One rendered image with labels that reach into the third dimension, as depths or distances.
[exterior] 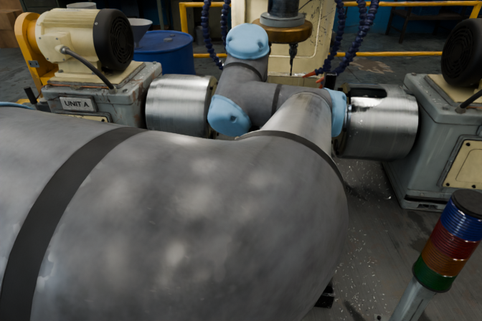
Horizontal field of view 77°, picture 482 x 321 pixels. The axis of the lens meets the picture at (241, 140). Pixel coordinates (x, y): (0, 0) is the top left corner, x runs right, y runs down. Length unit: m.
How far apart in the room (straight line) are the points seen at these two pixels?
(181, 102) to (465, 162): 0.84
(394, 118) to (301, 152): 0.81
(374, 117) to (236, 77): 0.53
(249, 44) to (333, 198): 0.41
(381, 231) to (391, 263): 0.11
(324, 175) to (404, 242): 0.89
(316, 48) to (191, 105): 0.51
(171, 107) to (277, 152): 0.82
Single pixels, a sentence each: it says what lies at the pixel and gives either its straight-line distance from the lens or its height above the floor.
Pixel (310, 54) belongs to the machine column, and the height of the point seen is 1.18.
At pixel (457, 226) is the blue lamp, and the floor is 1.18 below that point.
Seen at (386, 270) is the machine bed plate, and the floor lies 0.80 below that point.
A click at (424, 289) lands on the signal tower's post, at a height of 1.01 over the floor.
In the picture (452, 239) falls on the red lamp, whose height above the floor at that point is 1.16.
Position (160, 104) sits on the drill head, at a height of 1.11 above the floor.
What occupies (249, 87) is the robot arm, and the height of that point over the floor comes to 1.34.
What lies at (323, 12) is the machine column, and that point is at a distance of 1.15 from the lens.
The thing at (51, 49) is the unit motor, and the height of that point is 1.28.
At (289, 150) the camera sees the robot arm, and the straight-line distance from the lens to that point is 0.16.
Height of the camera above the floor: 1.54
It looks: 34 degrees down
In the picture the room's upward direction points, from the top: straight up
